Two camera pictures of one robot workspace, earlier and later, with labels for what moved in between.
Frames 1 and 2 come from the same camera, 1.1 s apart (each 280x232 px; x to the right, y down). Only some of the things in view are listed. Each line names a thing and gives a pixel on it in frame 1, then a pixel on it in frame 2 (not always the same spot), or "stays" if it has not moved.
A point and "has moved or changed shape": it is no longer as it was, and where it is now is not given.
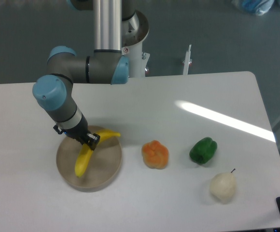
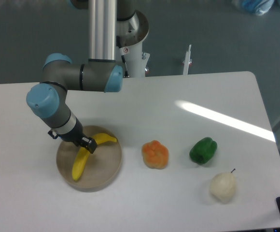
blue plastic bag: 260,7 stays
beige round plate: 102,168 stays
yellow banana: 86,150 has moved or changed shape
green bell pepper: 203,151 stays
